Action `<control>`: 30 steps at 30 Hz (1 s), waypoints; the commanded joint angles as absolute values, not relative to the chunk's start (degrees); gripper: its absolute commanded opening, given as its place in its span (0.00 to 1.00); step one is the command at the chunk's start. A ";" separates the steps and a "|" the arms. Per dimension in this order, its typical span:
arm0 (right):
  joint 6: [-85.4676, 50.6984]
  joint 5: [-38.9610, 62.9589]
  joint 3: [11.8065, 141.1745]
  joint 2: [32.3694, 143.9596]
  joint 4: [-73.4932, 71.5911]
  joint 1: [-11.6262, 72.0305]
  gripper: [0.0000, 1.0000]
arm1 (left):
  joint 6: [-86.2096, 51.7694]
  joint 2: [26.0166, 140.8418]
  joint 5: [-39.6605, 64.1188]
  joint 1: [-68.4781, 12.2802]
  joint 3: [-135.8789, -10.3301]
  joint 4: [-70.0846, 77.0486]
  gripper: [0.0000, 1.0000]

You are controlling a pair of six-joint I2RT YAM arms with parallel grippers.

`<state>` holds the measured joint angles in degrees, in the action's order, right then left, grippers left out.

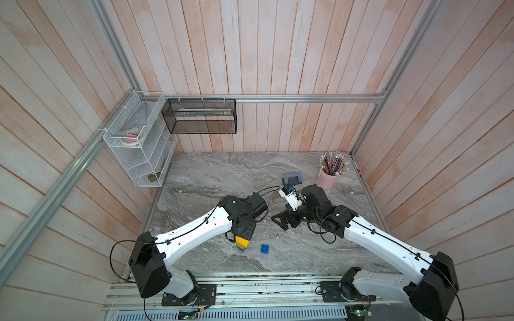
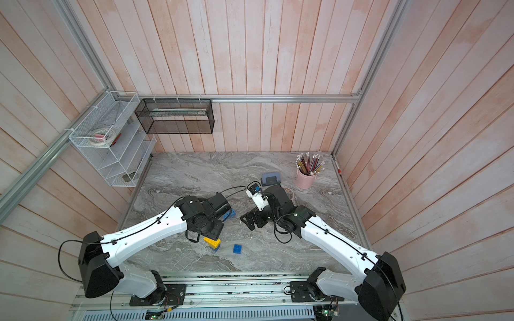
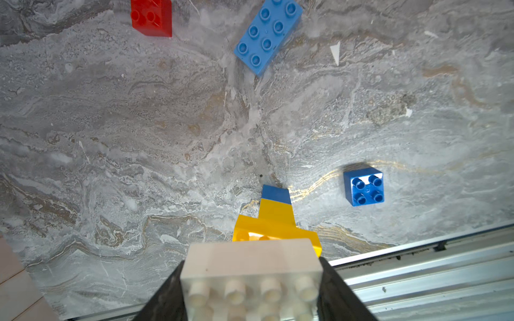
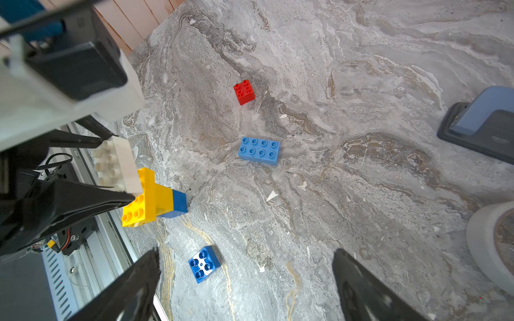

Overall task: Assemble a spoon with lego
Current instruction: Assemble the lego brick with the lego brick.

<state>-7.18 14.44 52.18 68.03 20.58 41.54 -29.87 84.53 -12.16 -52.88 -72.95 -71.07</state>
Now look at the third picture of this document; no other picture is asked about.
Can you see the yellow square lego brick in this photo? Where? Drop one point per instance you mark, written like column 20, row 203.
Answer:
column 276, row 211

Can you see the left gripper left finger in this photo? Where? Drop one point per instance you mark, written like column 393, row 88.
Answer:
column 167, row 304

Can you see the light blue long lego brick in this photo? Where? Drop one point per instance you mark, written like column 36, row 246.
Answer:
column 271, row 27

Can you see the dark blue square lego brick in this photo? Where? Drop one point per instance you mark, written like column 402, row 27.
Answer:
column 364, row 186

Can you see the aluminium mounting rail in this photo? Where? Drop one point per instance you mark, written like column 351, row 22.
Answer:
column 455, row 277

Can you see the red square lego brick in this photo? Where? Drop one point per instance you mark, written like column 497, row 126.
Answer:
column 152, row 17

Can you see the yellow long lego brick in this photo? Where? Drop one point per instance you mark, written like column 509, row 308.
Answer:
column 255, row 229

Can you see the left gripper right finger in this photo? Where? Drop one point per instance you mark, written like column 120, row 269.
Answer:
column 337, row 301

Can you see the white long lego brick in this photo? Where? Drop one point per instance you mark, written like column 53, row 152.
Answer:
column 257, row 280

